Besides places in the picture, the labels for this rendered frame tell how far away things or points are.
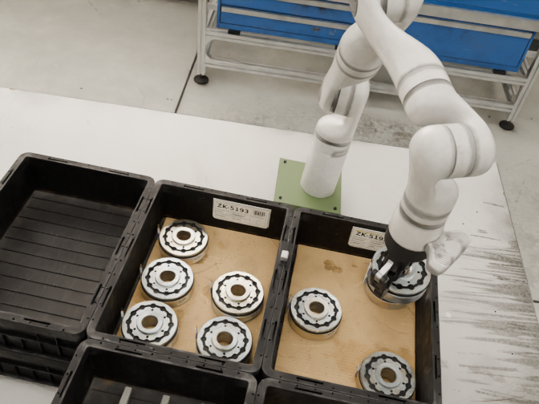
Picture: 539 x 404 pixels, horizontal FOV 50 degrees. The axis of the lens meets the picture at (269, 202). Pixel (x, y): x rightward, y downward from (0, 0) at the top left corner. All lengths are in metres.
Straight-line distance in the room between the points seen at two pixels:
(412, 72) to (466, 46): 2.28
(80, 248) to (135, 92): 1.92
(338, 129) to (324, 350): 0.51
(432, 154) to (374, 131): 2.32
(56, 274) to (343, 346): 0.59
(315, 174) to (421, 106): 0.69
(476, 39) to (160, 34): 1.76
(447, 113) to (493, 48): 2.33
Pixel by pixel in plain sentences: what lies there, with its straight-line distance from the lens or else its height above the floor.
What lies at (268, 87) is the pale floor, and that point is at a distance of 3.22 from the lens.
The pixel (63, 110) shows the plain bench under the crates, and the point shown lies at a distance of 1.86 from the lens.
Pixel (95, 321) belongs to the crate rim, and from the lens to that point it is 1.05.
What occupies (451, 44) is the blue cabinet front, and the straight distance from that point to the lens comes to 3.07.
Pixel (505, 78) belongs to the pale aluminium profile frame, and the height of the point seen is 0.29.
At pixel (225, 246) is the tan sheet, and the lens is 1.27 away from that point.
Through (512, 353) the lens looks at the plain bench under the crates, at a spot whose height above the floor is 0.70.
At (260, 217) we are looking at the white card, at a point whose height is 0.89.
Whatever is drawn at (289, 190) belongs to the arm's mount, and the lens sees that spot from 1.49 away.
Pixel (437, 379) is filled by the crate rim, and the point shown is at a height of 0.93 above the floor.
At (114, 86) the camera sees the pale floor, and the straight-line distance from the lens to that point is 3.18.
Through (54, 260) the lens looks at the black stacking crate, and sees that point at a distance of 1.27.
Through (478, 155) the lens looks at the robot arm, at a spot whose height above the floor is 1.36.
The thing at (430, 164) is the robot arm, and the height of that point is 1.35.
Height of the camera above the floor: 1.80
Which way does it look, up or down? 45 degrees down
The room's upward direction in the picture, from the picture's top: 9 degrees clockwise
